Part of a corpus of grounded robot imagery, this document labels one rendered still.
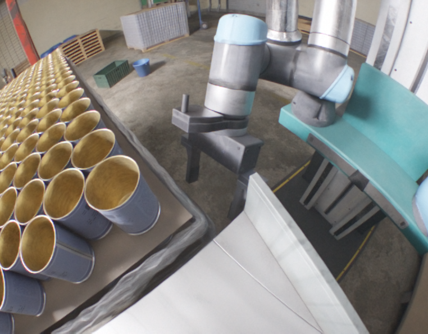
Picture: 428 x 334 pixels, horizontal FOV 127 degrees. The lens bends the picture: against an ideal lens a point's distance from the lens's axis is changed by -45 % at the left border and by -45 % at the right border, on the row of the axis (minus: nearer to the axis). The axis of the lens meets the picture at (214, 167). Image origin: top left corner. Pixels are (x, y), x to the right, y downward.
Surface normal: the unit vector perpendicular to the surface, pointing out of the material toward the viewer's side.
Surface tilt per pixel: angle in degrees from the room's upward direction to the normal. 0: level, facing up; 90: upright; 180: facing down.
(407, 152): 90
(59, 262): 92
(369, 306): 0
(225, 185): 0
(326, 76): 66
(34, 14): 90
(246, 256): 0
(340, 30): 71
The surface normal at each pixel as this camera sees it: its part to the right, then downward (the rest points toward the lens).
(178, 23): 0.65, 0.58
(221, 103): -0.33, 0.44
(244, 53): 0.15, 0.54
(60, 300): -0.04, -0.58
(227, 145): -0.73, 0.25
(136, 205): 0.82, 0.44
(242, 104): 0.48, 0.52
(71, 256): 1.00, 0.03
